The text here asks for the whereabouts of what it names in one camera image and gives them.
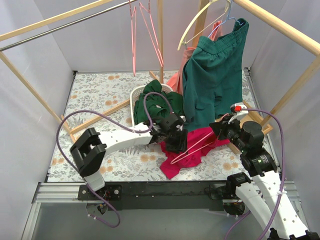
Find pink wire hanger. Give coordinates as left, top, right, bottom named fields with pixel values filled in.
left=170, top=113, right=230, bottom=165
left=129, top=0, right=137, bottom=77
left=139, top=0, right=164, bottom=67

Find magenta t shirt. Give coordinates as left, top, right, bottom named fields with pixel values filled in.
left=160, top=127, right=230, bottom=179

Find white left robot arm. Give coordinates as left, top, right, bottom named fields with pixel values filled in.
left=70, top=113, right=188, bottom=200

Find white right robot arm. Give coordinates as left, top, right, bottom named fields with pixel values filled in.
left=209, top=120, right=320, bottom=240

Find salmon garment on hanger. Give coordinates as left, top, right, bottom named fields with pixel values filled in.
left=166, top=20, right=222, bottom=95

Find teal shorts on hanger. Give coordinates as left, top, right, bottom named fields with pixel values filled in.
left=182, top=18, right=249, bottom=132

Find cream wooden hanger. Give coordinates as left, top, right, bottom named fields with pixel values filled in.
left=177, top=0, right=231, bottom=51

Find dark green garment in basket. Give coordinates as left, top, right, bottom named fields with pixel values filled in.
left=133, top=79, right=185, bottom=125

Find white laundry basket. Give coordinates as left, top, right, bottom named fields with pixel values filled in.
left=130, top=83, right=173, bottom=126

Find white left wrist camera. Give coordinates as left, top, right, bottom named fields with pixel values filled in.
left=180, top=115, right=186, bottom=122

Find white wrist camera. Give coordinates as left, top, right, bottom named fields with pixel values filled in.
left=227, top=102, right=249, bottom=124
left=180, top=115, right=186, bottom=122

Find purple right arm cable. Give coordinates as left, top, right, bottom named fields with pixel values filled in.
left=224, top=107, right=287, bottom=240

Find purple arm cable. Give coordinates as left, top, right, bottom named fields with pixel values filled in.
left=224, top=107, right=287, bottom=240
left=56, top=91, right=176, bottom=228

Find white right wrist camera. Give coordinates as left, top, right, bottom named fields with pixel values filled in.
left=227, top=102, right=249, bottom=124

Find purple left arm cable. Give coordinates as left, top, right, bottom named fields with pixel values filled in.
left=56, top=91, right=176, bottom=228

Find wooden clothes rack frame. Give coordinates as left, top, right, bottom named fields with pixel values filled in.
left=0, top=0, right=320, bottom=155

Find metal hanging rail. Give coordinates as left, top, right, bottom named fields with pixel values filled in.
left=0, top=0, right=135, bottom=52

